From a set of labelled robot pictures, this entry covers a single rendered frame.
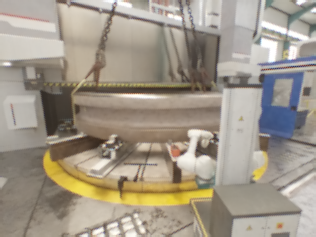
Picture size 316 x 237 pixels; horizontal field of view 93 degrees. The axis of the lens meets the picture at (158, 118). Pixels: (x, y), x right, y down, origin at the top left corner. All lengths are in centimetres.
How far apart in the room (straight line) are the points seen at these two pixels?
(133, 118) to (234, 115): 199
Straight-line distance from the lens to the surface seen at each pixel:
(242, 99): 158
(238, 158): 173
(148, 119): 295
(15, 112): 529
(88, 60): 545
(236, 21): 682
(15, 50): 364
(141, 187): 279
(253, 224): 154
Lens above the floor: 175
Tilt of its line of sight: 12 degrees down
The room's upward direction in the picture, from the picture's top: straight up
